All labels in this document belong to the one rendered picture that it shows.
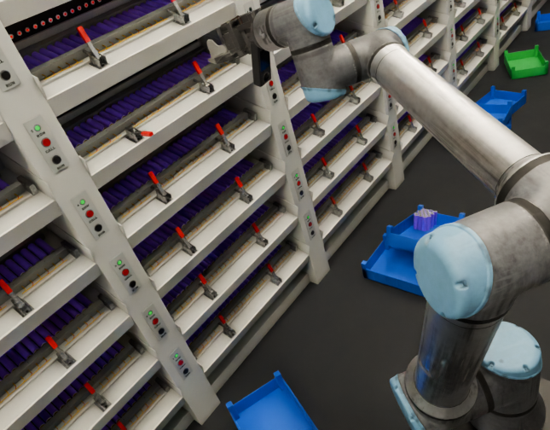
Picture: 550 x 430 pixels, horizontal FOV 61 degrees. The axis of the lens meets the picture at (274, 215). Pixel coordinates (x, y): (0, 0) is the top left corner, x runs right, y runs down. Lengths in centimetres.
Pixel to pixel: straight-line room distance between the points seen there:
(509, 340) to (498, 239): 61
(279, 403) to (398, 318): 52
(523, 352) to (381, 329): 67
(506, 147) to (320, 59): 43
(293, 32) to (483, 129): 44
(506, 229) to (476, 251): 5
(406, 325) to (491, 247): 117
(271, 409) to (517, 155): 118
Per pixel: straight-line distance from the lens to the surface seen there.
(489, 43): 346
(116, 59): 120
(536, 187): 70
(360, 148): 205
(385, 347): 171
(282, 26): 104
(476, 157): 79
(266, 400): 168
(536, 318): 180
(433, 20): 271
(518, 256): 63
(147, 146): 124
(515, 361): 119
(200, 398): 165
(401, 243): 190
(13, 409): 131
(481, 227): 63
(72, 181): 114
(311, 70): 103
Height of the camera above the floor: 136
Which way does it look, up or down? 34 degrees down
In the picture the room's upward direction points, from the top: 18 degrees counter-clockwise
